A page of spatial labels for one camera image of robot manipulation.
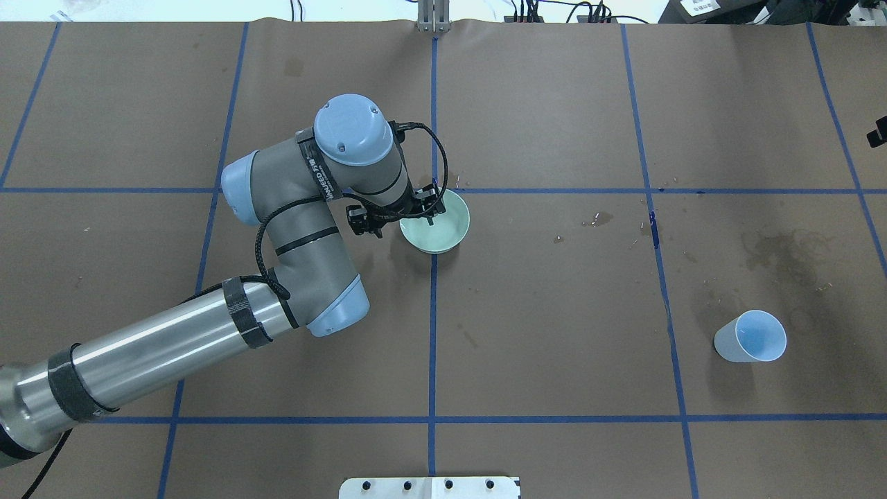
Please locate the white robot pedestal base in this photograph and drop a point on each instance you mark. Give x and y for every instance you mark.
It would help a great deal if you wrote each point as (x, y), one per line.
(432, 487)

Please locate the aluminium frame post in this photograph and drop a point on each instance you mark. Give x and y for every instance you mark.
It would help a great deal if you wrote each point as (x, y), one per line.
(433, 16)

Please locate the light green bowl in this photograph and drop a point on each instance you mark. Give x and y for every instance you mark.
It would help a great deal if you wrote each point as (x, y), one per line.
(444, 231)

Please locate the light blue plastic cup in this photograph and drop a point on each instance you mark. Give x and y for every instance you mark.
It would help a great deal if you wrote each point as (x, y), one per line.
(754, 336)

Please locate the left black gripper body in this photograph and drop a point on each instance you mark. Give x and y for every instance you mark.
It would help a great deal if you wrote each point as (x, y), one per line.
(418, 206)

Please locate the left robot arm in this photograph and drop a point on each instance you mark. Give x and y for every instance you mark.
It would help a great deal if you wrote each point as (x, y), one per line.
(305, 276)

